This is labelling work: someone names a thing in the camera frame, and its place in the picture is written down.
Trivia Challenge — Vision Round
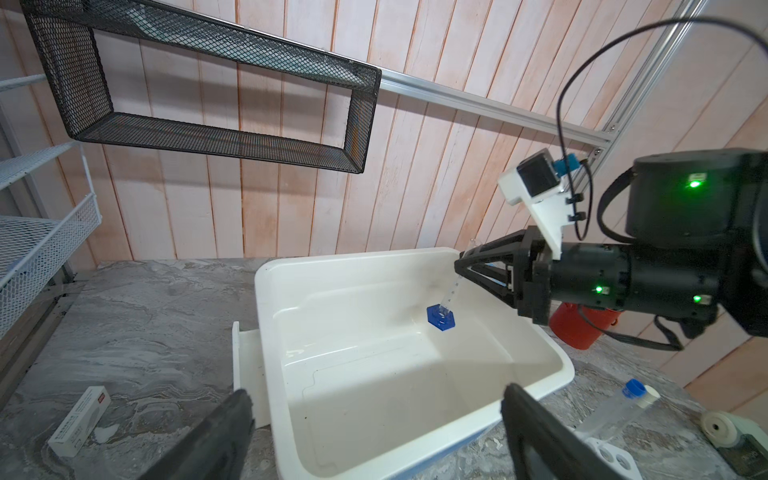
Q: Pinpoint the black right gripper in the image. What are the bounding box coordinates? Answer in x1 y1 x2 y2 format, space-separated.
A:
454 227 630 324

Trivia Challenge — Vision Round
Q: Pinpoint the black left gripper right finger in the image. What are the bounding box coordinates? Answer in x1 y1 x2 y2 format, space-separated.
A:
501 383 624 479

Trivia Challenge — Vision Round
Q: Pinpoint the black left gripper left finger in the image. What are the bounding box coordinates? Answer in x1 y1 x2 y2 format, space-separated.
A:
140 389 255 479

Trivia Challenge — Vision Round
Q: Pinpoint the blue-capped test tube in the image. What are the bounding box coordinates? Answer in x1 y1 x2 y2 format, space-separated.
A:
574 379 660 442

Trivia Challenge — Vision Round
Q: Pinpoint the blue-based graduated cylinder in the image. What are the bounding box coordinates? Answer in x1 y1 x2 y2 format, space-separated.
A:
427 275 461 331

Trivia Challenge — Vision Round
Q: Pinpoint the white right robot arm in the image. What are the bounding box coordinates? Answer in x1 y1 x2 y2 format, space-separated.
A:
454 149 767 339

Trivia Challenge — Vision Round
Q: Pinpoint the red pencil cup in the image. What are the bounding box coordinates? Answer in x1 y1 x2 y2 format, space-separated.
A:
548 302 620 350

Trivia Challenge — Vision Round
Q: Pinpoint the small white cardboard box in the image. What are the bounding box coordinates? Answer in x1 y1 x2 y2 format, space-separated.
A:
48 386 111 458

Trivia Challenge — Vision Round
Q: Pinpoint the white plastic storage bin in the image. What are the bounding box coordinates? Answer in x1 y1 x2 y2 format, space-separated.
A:
232 248 575 479

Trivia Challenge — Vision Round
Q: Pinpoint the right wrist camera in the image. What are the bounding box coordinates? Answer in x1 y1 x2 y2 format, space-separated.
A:
498 148 581 260

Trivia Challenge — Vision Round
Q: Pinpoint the white wire mesh shelf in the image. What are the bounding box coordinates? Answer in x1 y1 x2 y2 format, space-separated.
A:
0 73 103 340

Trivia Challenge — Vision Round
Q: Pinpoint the black wire mesh basket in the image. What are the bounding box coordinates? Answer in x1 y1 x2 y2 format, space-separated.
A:
19 0 383 175

